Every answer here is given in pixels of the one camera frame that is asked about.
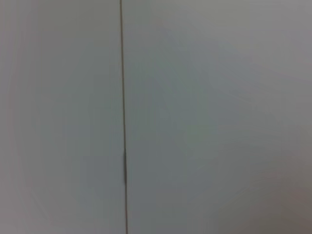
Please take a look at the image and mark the dark wall panel seam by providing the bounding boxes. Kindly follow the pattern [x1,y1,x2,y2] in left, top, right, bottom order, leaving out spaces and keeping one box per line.
[119,0,129,234]

